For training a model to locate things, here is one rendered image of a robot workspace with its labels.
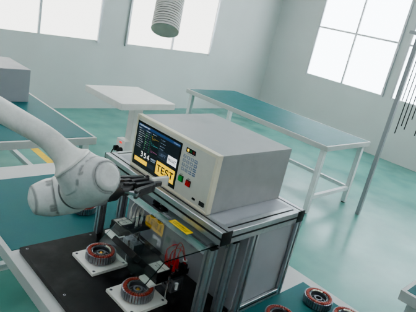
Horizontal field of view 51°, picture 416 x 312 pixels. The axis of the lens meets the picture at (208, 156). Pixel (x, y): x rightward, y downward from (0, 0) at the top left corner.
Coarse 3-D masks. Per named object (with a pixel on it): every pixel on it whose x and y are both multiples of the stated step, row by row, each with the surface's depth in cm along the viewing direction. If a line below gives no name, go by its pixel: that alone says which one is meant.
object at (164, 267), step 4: (164, 264) 153; (160, 268) 151; (164, 268) 151; (168, 268) 152; (180, 268) 157; (156, 272) 148; (160, 272) 148; (164, 272) 149; (168, 272) 151; (172, 272) 153; (176, 272) 154; (180, 272) 155; (184, 272) 157; (156, 276) 148; (160, 276) 149; (164, 276) 150; (172, 276) 153; (176, 276) 154; (152, 280) 149; (156, 280) 148; (160, 280) 149; (164, 280) 151; (148, 284) 148; (152, 284) 148; (156, 284) 148
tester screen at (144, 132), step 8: (144, 128) 160; (144, 136) 161; (152, 136) 157; (160, 136) 154; (136, 144) 165; (144, 144) 161; (152, 144) 158; (160, 144) 154; (168, 144) 151; (176, 144) 148; (136, 152) 165; (152, 152) 158; (168, 152) 151; (176, 152) 148; (136, 160) 165; (144, 160) 162; (152, 160) 158; (160, 160) 155
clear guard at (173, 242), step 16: (128, 224) 135; (144, 224) 137; (160, 224) 139; (128, 240) 129; (144, 240) 128; (160, 240) 130; (176, 240) 132; (192, 240) 134; (208, 240) 136; (128, 256) 126; (144, 256) 124; (160, 256) 122; (176, 256) 124; (144, 272) 120
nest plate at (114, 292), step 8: (112, 288) 149; (120, 288) 150; (112, 296) 146; (120, 296) 146; (160, 296) 151; (120, 304) 143; (128, 304) 144; (144, 304) 145; (152, 304) 146; (160, 304) 147
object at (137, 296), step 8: (128, 280) 149; (136, 280) 151; (128, 288) 146; (144, 288) 150; (152, 288) 148; (128, 296) 143; (136, 296) 143; (144, 296) 144; (152, 296) 147; (136, 304) 143
